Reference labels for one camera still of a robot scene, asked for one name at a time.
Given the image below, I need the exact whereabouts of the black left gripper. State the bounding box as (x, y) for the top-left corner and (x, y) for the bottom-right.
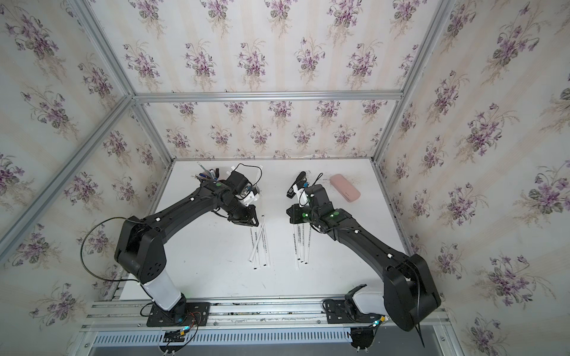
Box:
(220, 197), (263, 225)

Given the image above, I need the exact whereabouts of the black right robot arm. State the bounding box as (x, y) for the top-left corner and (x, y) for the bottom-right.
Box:
(286, 184), (442, 332)

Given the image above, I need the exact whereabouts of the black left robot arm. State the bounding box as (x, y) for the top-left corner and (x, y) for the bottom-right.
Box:
(114, 171), (259, 318)

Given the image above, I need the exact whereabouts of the black stapler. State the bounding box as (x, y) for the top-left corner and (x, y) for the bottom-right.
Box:
(286, 171), (307, 199)

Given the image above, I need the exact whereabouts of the pink eraser case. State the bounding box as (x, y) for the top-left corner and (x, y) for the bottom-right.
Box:
(329, 174), (361, 203)

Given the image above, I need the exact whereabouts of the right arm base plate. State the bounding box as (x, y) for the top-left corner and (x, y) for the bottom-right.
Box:
(322, 299), (387, 326)

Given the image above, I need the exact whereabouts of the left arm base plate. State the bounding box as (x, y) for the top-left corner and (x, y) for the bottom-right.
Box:
(146, 302), (212, 328)

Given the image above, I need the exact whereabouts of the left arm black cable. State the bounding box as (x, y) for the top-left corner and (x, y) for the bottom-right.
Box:
(79, 217), (143, 282)

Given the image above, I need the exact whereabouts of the aluminium mounting rail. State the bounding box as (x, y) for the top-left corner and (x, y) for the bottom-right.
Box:
(79, 294), (451, 332)

